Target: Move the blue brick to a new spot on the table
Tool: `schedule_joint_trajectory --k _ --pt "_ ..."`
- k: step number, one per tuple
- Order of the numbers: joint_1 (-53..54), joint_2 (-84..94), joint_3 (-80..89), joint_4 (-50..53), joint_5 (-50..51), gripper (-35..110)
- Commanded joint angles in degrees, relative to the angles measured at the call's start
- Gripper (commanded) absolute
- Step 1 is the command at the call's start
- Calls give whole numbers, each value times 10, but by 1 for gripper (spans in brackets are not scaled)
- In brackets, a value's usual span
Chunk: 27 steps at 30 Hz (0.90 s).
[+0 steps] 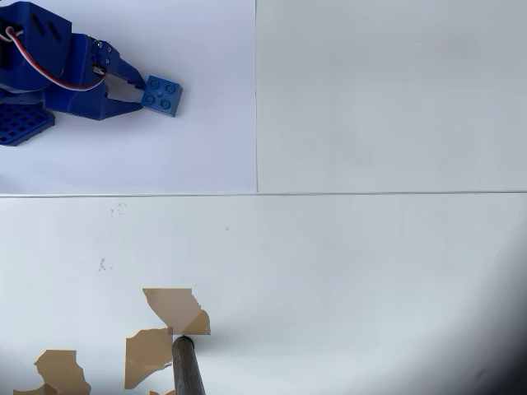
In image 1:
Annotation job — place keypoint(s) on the blue lego brick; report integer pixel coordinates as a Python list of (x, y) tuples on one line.
[(161, 96)]

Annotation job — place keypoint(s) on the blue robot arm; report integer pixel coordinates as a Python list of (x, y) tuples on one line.
[(37, 49)]

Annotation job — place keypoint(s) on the dark metal stand leg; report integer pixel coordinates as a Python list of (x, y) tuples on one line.
[(187, 366)]

